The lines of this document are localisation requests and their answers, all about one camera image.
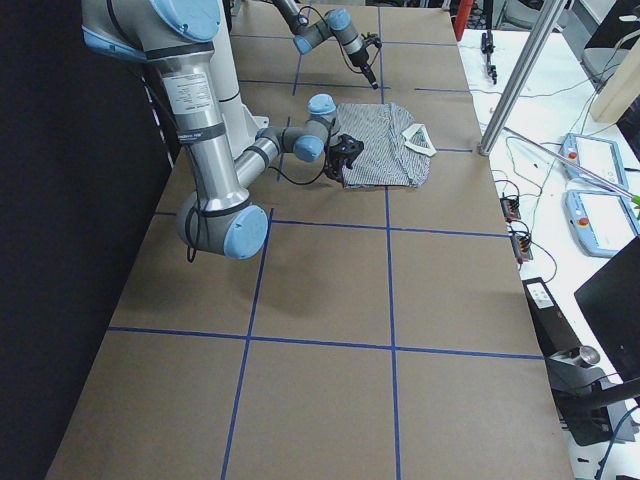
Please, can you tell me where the metal rod with white hook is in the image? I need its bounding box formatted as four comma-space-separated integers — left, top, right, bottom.
503, 127, 639, 206

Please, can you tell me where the blue teach pendant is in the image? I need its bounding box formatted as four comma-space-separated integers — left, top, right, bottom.
560, 133, 628, 189
564, 190, 639, 258

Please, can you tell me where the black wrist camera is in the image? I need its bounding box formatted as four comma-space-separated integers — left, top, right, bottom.
361, 32, 382, 50
333, 134, 364, 169

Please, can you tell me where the black desk stand with knob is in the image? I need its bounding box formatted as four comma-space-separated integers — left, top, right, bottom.
545, 352, 639, 447

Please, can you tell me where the black box with white label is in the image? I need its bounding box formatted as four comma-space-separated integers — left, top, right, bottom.
522, 277, 581, 357

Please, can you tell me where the upper blue teach pendant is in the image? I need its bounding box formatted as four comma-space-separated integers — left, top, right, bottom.
560, 133, 628, 189

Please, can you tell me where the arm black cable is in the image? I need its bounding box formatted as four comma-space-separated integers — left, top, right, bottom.
297, 3, 384, 76
185, 117, 341, 265

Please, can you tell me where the orange black connector board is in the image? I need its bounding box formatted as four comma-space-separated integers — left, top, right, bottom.
500, 196, 521, 223

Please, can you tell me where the black monitor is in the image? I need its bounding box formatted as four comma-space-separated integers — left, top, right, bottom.
574, 238, 639, 381

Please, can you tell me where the white camera mast with base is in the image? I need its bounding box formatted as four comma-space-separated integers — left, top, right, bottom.
210, 0, 269, 158

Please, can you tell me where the striped polo shirt white collar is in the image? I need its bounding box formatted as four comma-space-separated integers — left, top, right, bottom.
337, 102, 437, 188

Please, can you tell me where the black tripod stick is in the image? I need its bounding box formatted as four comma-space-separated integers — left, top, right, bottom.
481, 28, 498, 85

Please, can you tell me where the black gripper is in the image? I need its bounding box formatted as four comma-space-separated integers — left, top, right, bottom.
348, 48, 379, 90
323, 146, 345, 180

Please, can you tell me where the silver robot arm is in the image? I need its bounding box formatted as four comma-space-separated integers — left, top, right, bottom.
272, 0, 382, 90
81, 1, 362, 259

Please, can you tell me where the aluminium frame post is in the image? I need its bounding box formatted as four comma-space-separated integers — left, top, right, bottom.
478, 0, 566, 156

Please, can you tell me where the lower blue teach pendant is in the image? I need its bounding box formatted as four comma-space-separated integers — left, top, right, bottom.
564, 190, 639, 258

